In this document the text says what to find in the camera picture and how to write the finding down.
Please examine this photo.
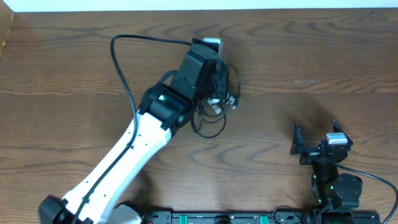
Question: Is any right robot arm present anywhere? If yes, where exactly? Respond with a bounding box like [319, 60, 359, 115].
[290, 121, 363, 223]

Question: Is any black thin cable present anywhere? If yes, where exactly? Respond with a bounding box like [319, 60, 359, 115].
[195, 99, 231, 125]
[190, 63, 242, 139]

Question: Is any black camera cable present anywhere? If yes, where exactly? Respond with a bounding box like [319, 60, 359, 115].
[70, 34, 193, 224]
[329, 157, 398, 224]

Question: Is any white thin cable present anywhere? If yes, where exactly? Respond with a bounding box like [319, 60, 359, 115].
[207, 95, 237, 114]

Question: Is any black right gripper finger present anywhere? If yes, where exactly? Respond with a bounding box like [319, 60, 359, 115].
[290, 123, 304, 155]
[333, 120, 353, 146]

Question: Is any black left camera cable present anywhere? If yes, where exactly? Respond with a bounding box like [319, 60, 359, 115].
[70, 34, 193, 224]

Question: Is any black right camera cable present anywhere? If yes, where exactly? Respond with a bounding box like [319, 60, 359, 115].
[329, 157, 398, 224]

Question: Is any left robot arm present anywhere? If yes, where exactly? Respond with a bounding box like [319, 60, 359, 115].
[39, 38, 228, 223]

